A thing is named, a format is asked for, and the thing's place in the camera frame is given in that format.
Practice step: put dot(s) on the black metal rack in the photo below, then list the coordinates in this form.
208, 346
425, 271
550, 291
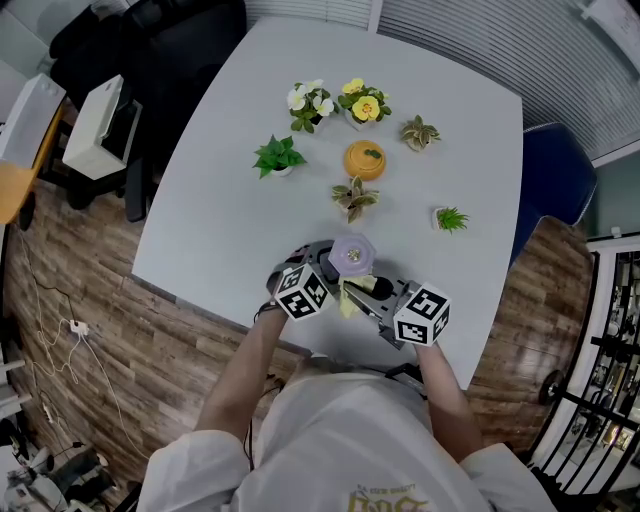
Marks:
595, 380

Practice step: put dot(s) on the yellow cloth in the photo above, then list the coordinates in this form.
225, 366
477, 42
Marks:
348, 303

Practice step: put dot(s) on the person's white t-shirt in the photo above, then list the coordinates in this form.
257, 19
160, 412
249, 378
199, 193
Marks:
330, 445

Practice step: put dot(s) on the variegated leaf potted plant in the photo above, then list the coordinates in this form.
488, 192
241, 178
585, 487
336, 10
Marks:
419, 133
355, 197

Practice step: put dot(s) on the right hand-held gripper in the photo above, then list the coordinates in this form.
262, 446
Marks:
421, 315

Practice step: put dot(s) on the white rounded appliance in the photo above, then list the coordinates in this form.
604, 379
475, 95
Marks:
27, 117

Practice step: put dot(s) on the white power strip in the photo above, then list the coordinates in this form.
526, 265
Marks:
79, 327

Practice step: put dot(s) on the spiky green plant white pot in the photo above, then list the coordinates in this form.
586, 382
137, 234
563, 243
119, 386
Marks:
450, 220

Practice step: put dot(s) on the person's left forearm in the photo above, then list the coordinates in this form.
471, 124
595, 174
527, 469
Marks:
245, 370

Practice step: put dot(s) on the yellow flower potted plant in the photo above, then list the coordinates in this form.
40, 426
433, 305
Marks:
364, 105

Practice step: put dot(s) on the window blinds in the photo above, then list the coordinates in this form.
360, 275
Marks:
500, 60

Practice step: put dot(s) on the person's right forearm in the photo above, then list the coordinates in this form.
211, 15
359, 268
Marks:
445, 395

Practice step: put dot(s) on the blue chair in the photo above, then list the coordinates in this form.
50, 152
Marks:
552, 175

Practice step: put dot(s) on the black office chair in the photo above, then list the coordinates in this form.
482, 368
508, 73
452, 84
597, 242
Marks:
165, 75

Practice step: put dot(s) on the white flower potted plant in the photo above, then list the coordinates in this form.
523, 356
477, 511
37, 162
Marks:
310, 104

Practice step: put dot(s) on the white box appliance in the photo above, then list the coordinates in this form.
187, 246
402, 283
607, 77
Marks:
100, 127

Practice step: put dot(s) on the orange round jar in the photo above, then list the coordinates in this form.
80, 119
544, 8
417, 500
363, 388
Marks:
365, 161

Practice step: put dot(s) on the yellow wooden table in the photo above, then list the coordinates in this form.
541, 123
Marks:
17, 187

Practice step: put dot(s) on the green leafy potted plant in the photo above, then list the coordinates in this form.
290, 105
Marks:
277, 156

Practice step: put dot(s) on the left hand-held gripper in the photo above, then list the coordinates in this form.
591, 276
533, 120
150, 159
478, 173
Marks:
299, 295

